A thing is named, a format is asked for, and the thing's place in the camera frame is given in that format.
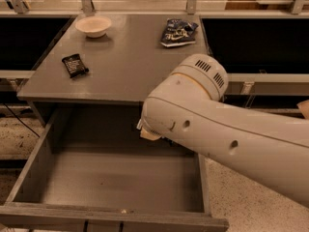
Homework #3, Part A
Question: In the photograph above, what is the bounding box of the grey open top drawer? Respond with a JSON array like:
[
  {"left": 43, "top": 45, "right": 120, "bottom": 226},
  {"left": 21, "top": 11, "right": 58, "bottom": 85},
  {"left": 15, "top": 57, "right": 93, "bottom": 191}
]
[{"left": 0, "top": 104, "right": 229, "bottom": 232}]

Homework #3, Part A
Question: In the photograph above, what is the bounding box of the black snack bar wrapper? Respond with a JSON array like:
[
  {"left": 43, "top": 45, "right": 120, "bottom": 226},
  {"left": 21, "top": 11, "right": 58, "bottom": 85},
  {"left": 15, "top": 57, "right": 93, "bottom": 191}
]
[{"left": 62, "top": 54, "right": 89, "bottom": 78}]

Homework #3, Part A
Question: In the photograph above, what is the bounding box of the grey cabinet counter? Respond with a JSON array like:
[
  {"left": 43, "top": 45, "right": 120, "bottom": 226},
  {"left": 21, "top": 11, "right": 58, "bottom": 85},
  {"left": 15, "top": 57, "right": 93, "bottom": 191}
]
[{"left": 16, "top": 13, "right": 220, "bottom": 140}]

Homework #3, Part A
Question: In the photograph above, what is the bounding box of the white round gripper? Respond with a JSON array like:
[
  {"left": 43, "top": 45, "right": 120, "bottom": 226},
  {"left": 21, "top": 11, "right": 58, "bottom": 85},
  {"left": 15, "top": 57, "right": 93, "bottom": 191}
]
[{"left": 137, "top": 119, "right": 161, "bottom": 141}]

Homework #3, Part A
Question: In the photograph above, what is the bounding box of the metal railing frame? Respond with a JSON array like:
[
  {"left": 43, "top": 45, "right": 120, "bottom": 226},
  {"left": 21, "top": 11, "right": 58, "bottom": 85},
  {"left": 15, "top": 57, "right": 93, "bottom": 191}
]
[{"left": 0, "top": 0, "right": 309, "bottom": 19}]

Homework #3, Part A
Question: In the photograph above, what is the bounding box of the black floor cable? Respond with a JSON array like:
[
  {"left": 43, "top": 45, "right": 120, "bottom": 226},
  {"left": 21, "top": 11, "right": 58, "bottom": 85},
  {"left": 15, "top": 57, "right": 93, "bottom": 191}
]
[{"left": 0, "top": 101, "right": 41, "bottom": 138}]

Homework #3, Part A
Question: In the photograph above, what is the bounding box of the blue crumpled chip bag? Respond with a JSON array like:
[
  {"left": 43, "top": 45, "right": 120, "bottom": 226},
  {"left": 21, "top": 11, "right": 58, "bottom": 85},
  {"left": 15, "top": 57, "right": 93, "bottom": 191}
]
[{"left": 160, "top": 18, "right": 199, "bottom": 47}]

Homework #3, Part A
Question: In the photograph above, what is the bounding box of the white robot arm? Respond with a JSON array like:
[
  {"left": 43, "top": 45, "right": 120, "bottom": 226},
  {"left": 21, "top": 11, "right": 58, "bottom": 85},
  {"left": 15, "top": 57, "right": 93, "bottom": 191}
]
[{"left": 139, "top": 54, "right": 309, "bottom": 207}]

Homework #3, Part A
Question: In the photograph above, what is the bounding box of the white paper bowl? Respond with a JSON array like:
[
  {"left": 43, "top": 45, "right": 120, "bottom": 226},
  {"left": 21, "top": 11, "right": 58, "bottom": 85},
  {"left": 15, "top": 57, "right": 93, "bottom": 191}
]
[{"left": 75, "top": 16, "right": 112, "bottom": 38}]

